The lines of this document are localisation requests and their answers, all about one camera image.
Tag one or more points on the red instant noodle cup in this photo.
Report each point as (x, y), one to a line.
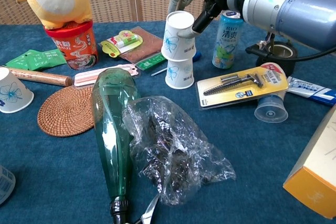
(76, 48)

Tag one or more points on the white blue toothpaste tube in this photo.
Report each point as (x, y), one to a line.
(309, 90)

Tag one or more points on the pink white blister package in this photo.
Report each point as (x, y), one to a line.
(84, 79)

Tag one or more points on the lip balm on yellow card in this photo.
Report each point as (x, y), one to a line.
(123, 43)

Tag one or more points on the copper brown tube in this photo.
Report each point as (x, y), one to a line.
(39, 75)

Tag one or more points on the orange white carton box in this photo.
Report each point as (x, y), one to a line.
(315, 169)

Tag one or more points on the green glass bottle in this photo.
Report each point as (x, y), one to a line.
(113, 129)

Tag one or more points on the razor in yellow package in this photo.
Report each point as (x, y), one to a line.
(236, 95)

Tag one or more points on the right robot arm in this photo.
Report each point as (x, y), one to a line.
(302, 11)

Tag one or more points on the blue table cloth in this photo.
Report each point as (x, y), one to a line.
(249, 155)

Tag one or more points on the green sachet packet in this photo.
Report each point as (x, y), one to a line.
(18, 61)
(47, 58)

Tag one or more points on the light blue Rio drink can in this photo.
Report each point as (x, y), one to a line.
(225, 45)

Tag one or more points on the clear plastic bag dark contents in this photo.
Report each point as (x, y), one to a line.
(170, 142)

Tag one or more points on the round woven rattan coaster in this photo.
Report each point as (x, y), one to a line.
(65, 113)

